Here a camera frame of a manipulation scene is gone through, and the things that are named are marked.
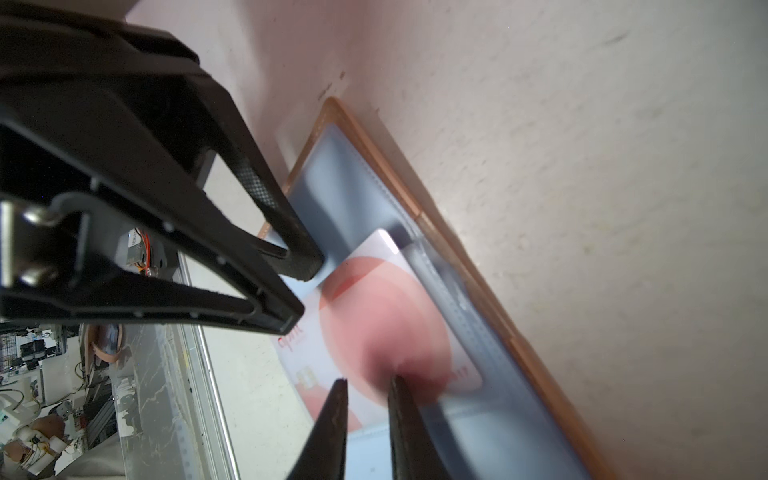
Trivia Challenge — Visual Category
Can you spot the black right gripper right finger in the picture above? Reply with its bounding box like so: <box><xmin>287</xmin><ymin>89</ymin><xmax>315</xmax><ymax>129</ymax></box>
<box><xmin>388</xmin><ymin>376</ymin><xmax>450</xmax><ymax>480</ymax></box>

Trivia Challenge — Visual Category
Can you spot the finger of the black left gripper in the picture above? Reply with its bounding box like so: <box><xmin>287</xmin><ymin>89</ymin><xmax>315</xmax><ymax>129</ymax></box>
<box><xmin>191</xmin><ymin>76</ymin><xmax>325</xmax><ymax>281</ymax></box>

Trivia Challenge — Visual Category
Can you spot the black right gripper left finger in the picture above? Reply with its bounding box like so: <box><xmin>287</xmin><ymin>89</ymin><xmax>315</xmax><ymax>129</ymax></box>
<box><xmin>287</xmin><ymin>379</ymin><xmax>348</xmax><ymax>480</ymax></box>

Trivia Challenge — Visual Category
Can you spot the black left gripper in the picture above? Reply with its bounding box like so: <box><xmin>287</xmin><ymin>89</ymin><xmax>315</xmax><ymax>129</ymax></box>
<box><xmin>1</xmin><ymin>1</ymin><xmax>304</xmax><ymax>335</ymax></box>

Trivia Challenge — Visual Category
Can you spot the tan card holder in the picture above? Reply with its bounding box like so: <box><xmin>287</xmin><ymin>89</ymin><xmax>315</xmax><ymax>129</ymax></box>
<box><xmin>285</xmin><ymin>97</ymin><xmax>615</xmax><ymax>479</ymax></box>

